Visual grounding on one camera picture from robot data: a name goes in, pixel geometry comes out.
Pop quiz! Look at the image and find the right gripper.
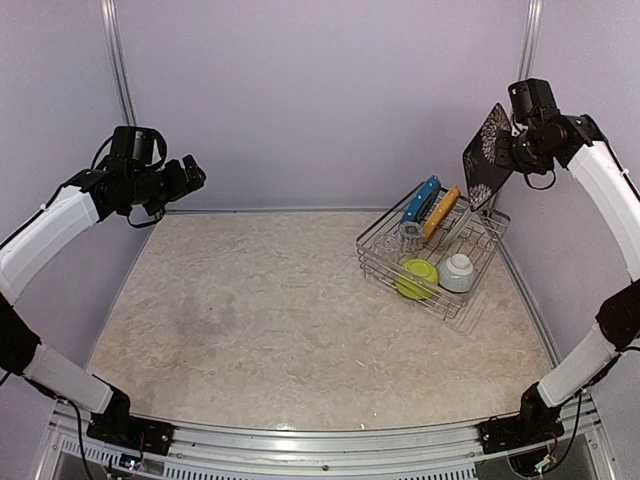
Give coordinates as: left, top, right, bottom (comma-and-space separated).
495, 123, 556, 174

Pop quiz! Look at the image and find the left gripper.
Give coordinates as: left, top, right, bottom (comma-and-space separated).
129, 153, 206, 215

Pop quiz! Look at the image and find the black floral square plate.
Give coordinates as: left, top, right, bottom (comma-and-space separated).
462, 103, 511, 212

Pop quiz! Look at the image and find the orange polka dot plate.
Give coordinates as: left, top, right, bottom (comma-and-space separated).
423, 185, 460, 243

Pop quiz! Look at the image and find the pale green round plate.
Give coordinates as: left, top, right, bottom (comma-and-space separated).
440, 207, 473, 249

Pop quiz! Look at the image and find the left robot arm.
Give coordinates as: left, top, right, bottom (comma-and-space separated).
1, 155, 206, 445

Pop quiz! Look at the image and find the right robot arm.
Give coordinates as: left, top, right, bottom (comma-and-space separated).
499, 118, 639, 444

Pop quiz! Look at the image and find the blue polka dot plate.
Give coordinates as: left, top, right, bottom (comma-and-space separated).
401, 175, 441, 224

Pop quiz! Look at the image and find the white ribbed ceramic bowl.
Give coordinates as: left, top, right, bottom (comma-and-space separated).
437, 253, 476, 294

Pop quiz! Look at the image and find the clear glass cup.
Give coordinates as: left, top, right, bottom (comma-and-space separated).
398, 221, 424, 254
373, 233, 401, 262

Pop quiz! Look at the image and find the lime green bowl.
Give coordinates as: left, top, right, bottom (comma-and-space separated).
394, 258, 439, 300

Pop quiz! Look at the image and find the aluminium frame rail back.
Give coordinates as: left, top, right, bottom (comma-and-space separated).
165, 206, 406, 216

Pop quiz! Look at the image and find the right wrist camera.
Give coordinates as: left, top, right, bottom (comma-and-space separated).
508, 78, 557, 122

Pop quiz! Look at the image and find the wire dish rack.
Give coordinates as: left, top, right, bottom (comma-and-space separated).
356, 181, 511, 320

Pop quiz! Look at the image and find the aluminium frame post right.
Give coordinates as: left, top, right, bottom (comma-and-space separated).
516, 0, 544, 81

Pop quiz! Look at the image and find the aluminium frame post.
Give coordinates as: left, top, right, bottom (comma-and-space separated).
100, 0, 137, 126
516, 0, 544, 81

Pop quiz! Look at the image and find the aluminium frame post left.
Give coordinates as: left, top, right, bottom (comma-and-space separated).
100, 0, 137, 126

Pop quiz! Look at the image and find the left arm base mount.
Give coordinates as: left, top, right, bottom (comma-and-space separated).
87, 415, 175, 456

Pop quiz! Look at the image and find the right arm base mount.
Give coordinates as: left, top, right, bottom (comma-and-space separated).
477, 415, 565, 455

